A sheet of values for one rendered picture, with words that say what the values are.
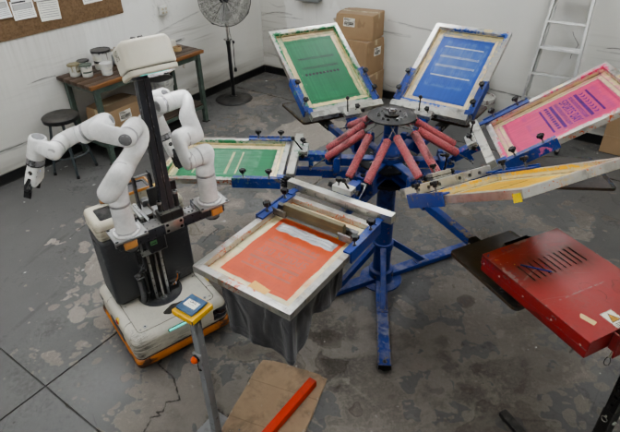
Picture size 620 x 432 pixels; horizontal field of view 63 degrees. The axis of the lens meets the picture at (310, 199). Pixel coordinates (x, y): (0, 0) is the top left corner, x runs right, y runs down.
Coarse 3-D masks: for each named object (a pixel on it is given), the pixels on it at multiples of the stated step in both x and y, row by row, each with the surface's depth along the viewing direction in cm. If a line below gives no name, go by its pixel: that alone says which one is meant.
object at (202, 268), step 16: (320, 208) 283; (256, 224) 271; (352, 224) 274; (240, 240) 263; (208, 256) 249; (208, 272) 238; (336, 272) 240; (240, 288) 229; (320, 288) 231; (256, 304) 225; (272, 304) 220; (304, 304) 223
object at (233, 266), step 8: (288, 224) 276; (296, 224) 276; (272, 232) 270; (280, 232) 270; (256, 240) 264; (264, 240) 264; (288, 240) 264; (296, 240) 264; (248, 248) 259; (240, 256) 254; (224, 264) 248; (232, 264) 248; (240, 264) 248; (232, 272) 243; (240, 272) 243; (248, 272) 243; (256, 272) 243; (248, 280) 238
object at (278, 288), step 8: (312, 232) 270; (336, 240) 263; (312, 248) 258; (320, 248) 257; (336, 248) 257; (320, 256) 252; (328, 256) 252; (312, 264) 247; (320, 264) 247; (304, 272) 242; (312, 272) 242; (256, 280) 238; (264, 280) 238; (272, 280) 238; (296, 280) 238; (304, 280) 238; (272, 288) 233; (280, 288) 233; (288, 288) 233; (296, 288) 233; (280, 296) 229; (288, 296) 228
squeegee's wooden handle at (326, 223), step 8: (288, 208) 273; (296, 208) 270; (296, 216) 272; (304, 216) 268; (312, 216) 265; (320, 216) 263; (312, 224) 268; (320, 224) 264; (328, 224) 260; (336, 224) 258; (344, 224) 257; (336, 232) 260; (344, 232) 259
